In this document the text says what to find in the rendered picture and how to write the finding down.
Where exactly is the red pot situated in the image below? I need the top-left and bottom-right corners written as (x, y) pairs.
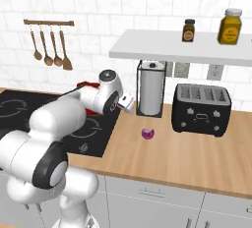
top-left (76, 81), bottom-right (103, 116)

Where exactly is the grey wall outlet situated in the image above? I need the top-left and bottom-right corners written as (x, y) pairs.
top-left (207, 63), bottom-right (225, 81)
top-left (173, 62), bottom-right (191, 79)
top-left (165, 61), bottom-right (174, 78)

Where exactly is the black toaster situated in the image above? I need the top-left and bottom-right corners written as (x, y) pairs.
top-left (170, 83), bottom-right (233, 138)

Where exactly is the black wire paper towel holder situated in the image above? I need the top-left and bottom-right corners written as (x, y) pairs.
top-left (136, 59), bottom-right (167, 119)

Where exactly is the small brown spice jar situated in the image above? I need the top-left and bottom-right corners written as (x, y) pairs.
top-left (181, 18), bottom-right (197, 43)

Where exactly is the wooden hanging spatula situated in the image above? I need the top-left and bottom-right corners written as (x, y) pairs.
top-left (58, 25), bottom-right (74, 72)

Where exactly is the white wall shelf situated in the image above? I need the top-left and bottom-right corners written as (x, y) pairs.
top-left (108, 28), bottom-right (252, 68)

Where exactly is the black hob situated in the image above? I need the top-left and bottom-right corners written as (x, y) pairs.
top-left (0, 88), bottom-right (123, 158)

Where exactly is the wooden utensil rail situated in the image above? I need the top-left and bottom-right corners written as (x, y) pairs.
top-left (23, 19), bottom-right (76, 28)

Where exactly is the white paper towel roll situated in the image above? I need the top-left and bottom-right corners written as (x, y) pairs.
top-left (139, 60), bottom-right (164, 116)

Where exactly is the purple onion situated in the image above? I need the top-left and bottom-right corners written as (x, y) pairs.
top-left (141, 127), bottom-right (157, 141)

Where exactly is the grey cupboard front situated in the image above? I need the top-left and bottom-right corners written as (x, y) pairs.
top-left (86, 173), bottom-right (110, 228)

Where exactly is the large yellow jar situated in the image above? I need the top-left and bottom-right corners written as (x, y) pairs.
top-left (217, 7), bottom-right (243, 46)

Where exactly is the small wooden hanging spoon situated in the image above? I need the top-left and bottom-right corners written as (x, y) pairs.
top-left (30, 25), bottom-right (43, 61)

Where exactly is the grey cupboard door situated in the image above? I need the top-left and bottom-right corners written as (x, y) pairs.
top-left (105, 193), bottom-right (202, 228)
top-left (196, 209), bottom-right (252, 228)

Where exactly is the grey drawer front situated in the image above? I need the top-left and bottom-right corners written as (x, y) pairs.
top-left (103, 175), bottom-right (207, 210)
top-left (199, 192), bottom-right (252, 222)

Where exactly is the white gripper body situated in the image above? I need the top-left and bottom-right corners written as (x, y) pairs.
top-left (124, 98), bottom-right (136, 114)

